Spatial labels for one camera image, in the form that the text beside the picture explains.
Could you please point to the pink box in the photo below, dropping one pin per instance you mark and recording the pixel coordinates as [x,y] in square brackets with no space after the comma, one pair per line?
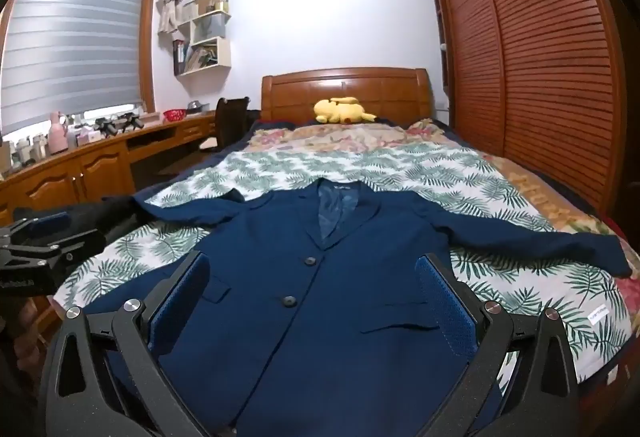
[91,135]

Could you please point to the floral bed quilt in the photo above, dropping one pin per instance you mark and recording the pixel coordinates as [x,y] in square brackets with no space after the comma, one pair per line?
[350,133]

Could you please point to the leaf print blanket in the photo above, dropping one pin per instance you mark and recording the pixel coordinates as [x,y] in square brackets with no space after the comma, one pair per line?
[400,169]

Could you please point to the white bottle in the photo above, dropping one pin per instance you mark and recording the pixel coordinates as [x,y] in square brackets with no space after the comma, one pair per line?
[39,146]

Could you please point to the red bowl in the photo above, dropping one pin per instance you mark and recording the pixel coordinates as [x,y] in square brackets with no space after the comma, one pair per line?
[174,115]

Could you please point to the white wall shelf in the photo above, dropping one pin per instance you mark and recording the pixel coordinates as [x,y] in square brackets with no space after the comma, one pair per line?
[222,52]

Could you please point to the wooden bed headboard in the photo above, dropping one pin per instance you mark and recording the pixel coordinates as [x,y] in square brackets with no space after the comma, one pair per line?
[380,89]

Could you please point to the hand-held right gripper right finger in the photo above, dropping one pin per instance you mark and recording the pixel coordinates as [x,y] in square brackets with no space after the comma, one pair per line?
[445,304]

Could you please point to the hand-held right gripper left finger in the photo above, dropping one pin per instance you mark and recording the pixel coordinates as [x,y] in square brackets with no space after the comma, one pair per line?
[181,297]

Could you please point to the black cloth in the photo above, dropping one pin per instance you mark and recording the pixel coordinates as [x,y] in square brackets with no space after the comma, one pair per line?
[102,213]

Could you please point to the navy blue suit jacket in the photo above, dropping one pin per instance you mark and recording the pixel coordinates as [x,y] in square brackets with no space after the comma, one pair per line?
[320,317]

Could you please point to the row of books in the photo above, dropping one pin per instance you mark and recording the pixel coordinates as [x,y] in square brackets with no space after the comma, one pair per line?
[192,59]

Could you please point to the wooden louvered wardrobe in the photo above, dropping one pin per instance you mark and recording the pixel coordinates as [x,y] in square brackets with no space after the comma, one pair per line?
[540,67]

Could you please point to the grey striped window blind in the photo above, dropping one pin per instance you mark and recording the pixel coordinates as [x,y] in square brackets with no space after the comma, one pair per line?
[75,42]

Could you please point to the metal pot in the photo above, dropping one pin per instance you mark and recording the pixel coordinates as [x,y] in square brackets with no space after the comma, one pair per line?
[195,107]

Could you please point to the yellow plush toy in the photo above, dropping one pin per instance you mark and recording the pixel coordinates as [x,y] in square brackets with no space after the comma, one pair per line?
[340,111]

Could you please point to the pink thermos bottle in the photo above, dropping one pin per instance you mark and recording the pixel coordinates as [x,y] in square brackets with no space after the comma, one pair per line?
[57,137]

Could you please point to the wooden desk with cabinets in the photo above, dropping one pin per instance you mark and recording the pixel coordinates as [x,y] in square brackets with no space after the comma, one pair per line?
[100,162]

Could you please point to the black chair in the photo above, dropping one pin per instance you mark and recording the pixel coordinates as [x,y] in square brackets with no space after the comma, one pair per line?
[231,117]

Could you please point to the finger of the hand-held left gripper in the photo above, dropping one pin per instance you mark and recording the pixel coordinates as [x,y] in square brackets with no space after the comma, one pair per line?
[55,253]
[49,220]

